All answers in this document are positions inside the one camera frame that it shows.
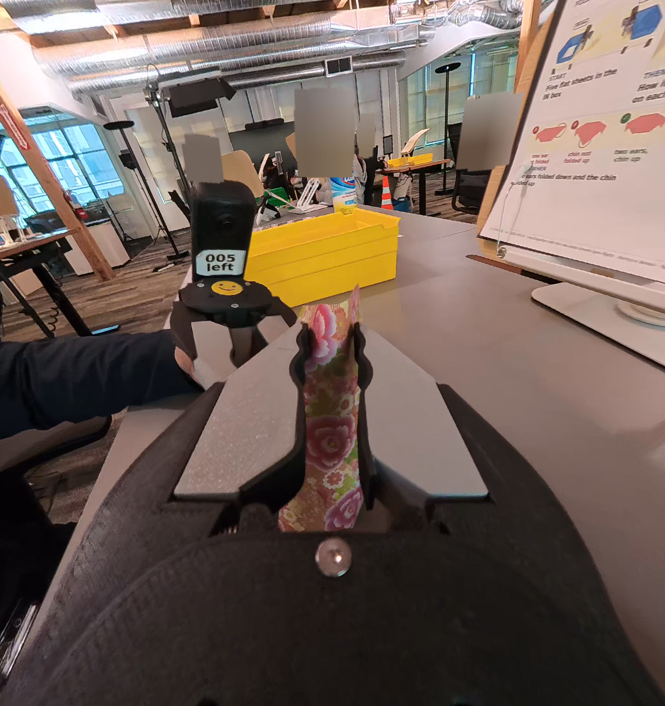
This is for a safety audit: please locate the person's left hand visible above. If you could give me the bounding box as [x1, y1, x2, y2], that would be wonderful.
[174, 344, 206, 388]

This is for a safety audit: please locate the tall black floor lamp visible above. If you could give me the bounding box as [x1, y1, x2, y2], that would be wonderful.
[437, 62, 462, 194]

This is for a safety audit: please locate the light wooden chair back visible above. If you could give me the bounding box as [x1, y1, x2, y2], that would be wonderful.
[221, 150, 265, 200]

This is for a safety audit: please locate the yellow plastic tray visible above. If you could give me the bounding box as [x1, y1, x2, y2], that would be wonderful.
[245, 237, 400, 285]
[255, 255, 399, 308]
[248, 211, 400, 260]

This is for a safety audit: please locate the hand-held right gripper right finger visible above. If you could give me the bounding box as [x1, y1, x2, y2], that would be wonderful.
[352, 322, 490, 513]

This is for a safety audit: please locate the silver air duct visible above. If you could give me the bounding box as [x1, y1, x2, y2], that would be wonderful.
[32, 11, 422, 95]

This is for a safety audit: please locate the black mesh office chair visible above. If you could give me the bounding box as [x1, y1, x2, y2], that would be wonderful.
[451, 168, 495, 216]

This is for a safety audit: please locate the floral origami paper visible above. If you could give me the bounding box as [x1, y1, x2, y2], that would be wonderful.
[278, 284, 366, 533]

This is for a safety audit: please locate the white stand base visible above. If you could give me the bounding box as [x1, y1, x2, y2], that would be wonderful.
[531, 281, 665, 377]

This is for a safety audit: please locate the black studio light panel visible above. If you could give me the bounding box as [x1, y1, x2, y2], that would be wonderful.
[167, 77, 236, 117]

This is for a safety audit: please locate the person's left forearm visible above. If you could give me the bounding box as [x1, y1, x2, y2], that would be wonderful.
[0, 330, 201, 445]

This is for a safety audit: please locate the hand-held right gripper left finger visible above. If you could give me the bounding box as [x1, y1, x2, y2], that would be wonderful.
[173, 323, 312, 513]

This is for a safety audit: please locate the disinfectant wipes canister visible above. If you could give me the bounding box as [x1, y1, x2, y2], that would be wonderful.
[330, 177, 359, 216]

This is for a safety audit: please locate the wooden desk with black legs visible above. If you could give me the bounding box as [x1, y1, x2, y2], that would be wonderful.
[0, 228, 94, 338]

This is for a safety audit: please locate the wooden support post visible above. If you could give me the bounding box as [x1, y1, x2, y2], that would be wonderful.
[0, 49, 116, 282]

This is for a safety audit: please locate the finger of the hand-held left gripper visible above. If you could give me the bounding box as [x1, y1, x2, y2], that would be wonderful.
[254, 300, 299, 354]
[191, 319, 237, 390]

